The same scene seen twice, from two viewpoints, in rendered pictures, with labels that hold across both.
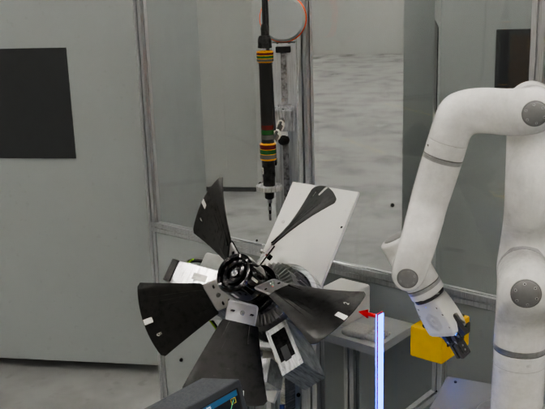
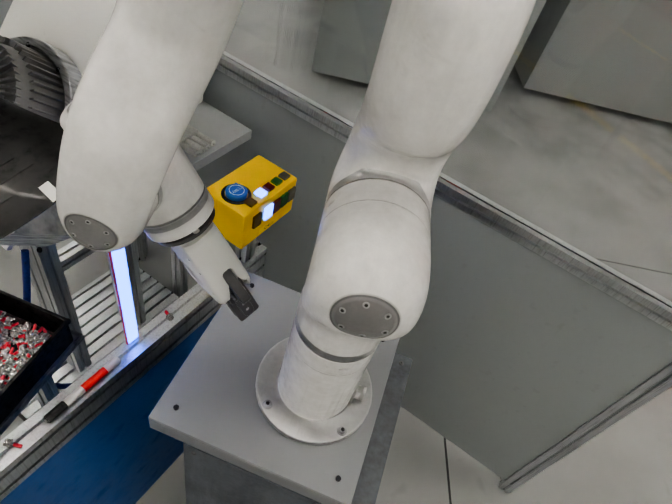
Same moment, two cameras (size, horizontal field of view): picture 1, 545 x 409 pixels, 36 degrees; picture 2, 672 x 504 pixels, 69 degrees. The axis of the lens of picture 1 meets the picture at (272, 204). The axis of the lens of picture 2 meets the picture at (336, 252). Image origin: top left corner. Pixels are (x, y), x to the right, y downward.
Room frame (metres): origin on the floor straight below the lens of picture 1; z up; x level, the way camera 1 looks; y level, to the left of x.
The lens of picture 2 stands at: (1.44, -0.41, 1.69)
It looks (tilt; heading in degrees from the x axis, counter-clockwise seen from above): 46 degrees down; 341
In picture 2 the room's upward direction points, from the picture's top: 17 degrees clockwise
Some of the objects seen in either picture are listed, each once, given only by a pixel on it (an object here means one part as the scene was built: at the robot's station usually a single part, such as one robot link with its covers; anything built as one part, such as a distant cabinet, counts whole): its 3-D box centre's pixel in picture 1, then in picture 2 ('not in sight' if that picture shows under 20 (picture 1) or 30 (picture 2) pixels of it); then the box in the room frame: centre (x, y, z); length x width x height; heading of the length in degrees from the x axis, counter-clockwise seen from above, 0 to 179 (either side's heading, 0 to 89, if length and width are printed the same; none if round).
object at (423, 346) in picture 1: (439, 337); (250, 202); (2.16, -0.46, 1.02); 0.16 x 0.10 x 0.11; 140
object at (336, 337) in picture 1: (351, 327); (174, 120); (2.67, -0.26, 0.85); 0.36 x 0.24 x 0.03; 50
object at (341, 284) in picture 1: (338, 300); not in sight; (2.74, -0.22, 0.92); 0.17 x 0.16 x 0.11; 140
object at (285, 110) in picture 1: (284, 118); not in sight; (2.79, -0.05, 1.55); 0.10 x 0.07 x 0.08; 175
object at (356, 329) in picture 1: (366, 332); (184, 136); (2.56, -0.30, 0.87); 0.15 x 0.09 x 0.02; 54
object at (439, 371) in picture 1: (439, 370); (246, 237); (2.16, -0.46, 0.92); 0.03 x 0.03 x 0.12; 50
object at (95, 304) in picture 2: not in sight; (102, 347); (2.41, -0.02, 0.04); 0.62 x 0.46 x 0.08; 140
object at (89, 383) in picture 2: not in sight; (84, 388); (1.85, -0.20, 0.87); 0.14 x 0.01 x 0.01; 141
